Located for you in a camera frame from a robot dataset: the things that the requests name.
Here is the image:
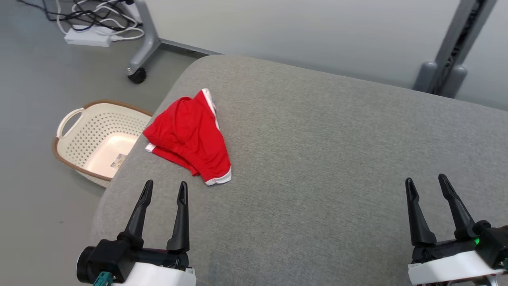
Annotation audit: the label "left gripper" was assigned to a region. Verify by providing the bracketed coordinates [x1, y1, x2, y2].
[113, 180, 197, 286]

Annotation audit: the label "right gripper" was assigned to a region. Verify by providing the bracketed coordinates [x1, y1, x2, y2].
[405, 174, 502, 285]

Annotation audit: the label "red shorts white trim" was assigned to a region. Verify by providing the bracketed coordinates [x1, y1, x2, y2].
[143, 88, 232, 186]

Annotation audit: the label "beige perforated laundry basket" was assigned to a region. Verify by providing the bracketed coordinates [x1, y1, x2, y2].
[52, 100, 153, 188]

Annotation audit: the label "black caster wheel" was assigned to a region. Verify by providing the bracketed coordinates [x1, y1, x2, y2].
[127, 68, 147, 84]

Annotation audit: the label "grey metal stand leg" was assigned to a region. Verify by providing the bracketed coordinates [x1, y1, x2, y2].
[127, 0, 161, 76]

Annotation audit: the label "white power strip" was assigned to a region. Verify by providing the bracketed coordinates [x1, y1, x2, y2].
[64, 26, 114, 47]

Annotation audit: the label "grey cylindrical post foot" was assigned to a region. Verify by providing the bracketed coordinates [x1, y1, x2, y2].
[413, 61, 437, 93]
[441, 65, 468, 99]

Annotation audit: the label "grey metal partition post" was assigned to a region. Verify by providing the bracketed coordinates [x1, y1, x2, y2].
[435, 0, 498, 96]

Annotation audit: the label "white floor cables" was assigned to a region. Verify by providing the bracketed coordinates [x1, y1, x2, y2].
[56, 0, 145, 42]

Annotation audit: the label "black floor cables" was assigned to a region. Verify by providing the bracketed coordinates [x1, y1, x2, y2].
[16, 0, 143, 32]

